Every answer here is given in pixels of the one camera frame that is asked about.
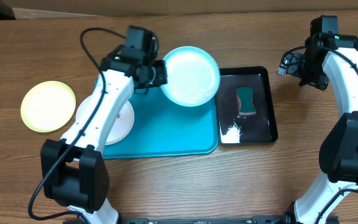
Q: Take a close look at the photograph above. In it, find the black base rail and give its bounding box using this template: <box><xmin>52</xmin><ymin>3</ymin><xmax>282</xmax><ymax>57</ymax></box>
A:
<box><xmin>63</xmin><ymin>214</ymin><xmax>340</xmax><ymax>224</ymax></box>

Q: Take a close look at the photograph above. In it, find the yellow plate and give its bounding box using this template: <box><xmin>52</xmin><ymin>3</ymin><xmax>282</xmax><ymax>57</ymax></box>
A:
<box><xmin>21</xmin><ymin>81</ymin><xmax>76</xmax><ymax>133</ymax></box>

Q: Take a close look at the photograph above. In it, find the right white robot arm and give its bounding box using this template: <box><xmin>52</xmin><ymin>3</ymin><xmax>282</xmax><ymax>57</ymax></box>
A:
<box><xmin>277</xmin><ymin>32</ymin><xmax>358</xmax><ymax>224</ymax></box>

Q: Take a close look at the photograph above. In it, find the green and pink sponge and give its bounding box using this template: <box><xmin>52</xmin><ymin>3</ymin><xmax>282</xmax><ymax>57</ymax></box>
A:
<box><xmin>236</xmin><ymin>87</ymin><xmax>256</xmax><ymax>117</ymax></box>

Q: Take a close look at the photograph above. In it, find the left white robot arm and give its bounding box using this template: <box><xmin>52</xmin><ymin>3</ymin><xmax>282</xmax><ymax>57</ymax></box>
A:
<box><xmin>28</xmin><ymin>53</ymin><xmax>167</xmax><ymax>223</ymax></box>

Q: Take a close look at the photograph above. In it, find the pink plate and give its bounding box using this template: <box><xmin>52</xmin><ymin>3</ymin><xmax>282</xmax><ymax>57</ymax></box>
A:
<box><xmin>75</xmin><ymin>96</ymin><xmax>135</xmax><ymax>146</ymax></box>

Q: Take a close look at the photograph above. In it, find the black rectangular tray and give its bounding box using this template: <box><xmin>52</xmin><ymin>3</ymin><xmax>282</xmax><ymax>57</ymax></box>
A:
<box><xmin>215</xmin><ymin>66</ymin><xmax>278</xmax><ymax>145</ymax></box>

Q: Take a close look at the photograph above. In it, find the light blue plate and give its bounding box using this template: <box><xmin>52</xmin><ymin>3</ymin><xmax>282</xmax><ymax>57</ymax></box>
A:
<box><xmin>161</xmin><ymin>46</ymin><xmax>220</xmax><ymax>107</ymax></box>

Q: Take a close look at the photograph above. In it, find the teal plastic tray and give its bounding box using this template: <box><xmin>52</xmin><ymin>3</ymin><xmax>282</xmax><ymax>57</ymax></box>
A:
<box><xmin>103</xmin><ymin>88</ymin><xmax>219</xmax><ymax>159</ymax></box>

